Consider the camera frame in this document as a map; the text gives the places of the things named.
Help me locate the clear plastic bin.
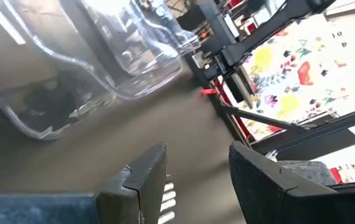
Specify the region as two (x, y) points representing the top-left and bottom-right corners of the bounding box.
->
(0, 0), (119, 141)
(77, 0), (202, 100)

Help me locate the silver metal mounting plate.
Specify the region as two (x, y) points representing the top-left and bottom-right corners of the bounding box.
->
(192, 51), (209, 68)

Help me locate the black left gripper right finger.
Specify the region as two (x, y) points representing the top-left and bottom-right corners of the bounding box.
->
(229, 141), (298, 224)

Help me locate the black table mat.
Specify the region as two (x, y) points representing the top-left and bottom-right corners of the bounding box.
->
(0, 58), (250, 224)

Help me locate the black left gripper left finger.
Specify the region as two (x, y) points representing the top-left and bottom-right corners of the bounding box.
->
(96, 142), (168, 224)

